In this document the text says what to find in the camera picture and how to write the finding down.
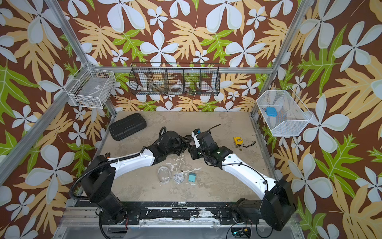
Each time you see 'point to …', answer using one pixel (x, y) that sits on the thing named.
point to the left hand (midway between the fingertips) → (193, 139)
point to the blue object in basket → (271, 111)
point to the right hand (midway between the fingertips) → (189, 148)
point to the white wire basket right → (292, 114)
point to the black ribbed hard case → (127, 126)
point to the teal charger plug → (192, 177)
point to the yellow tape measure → (238, 141)
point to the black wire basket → (148, 78)
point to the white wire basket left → (93, 89)
